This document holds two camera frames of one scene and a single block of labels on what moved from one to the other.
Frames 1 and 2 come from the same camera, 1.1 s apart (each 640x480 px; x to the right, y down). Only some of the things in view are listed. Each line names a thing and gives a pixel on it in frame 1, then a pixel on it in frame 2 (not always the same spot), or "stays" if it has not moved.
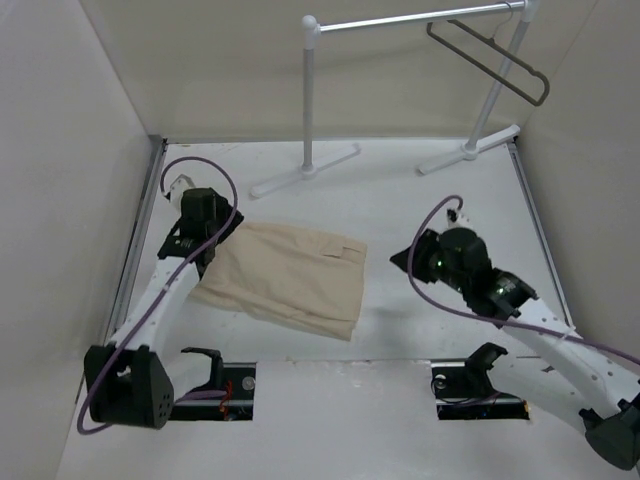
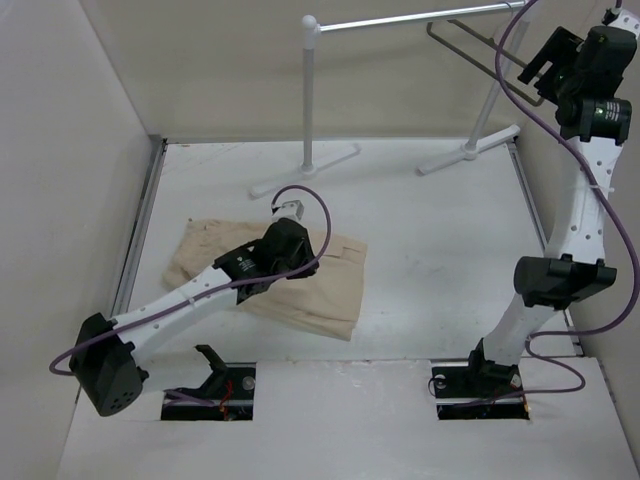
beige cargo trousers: x=297 y=277 stays
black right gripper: x=428 y=241 -> x=562 y=47
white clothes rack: x=470 y=151 stays
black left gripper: x=231 y=226 -> x=307 y=256
